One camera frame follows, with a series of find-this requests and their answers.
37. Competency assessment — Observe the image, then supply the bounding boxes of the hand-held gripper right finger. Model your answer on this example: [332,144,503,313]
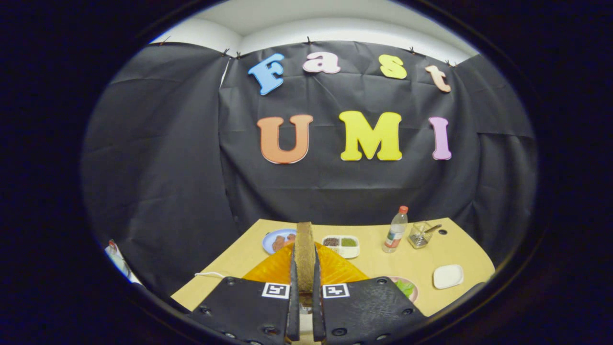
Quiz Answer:
[312,242,428,345]

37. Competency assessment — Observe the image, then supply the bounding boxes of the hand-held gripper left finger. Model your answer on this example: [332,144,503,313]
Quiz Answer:
[187,242,301,345]

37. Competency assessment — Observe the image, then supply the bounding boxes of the brown toast slice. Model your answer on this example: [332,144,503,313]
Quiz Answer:
[294,221,317,294]

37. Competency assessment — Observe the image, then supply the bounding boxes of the pink round plate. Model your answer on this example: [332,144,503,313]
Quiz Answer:
[388,276,419,304]

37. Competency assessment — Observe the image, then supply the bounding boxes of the white divided condiment tray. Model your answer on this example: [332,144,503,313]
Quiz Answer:
[322,235,360,259]

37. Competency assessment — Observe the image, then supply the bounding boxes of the blue round plate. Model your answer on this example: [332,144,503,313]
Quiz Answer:
[262,229,297,255]

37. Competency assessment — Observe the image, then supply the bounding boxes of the red meat pieces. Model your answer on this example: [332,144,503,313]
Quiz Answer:
[272,233,296,252]

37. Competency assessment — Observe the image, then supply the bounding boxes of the clear red-capped water bottle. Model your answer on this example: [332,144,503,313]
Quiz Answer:
[382,206,409,253]

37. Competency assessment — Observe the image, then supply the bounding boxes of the white square plate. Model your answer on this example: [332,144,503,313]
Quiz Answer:
[433,264,464,289]

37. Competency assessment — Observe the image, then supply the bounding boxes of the black backdrop cloth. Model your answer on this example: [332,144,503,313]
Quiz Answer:
[81,41,539,300]

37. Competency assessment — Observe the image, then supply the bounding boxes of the metal wire utensil holder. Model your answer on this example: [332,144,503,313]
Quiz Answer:
[408,221,434,249]

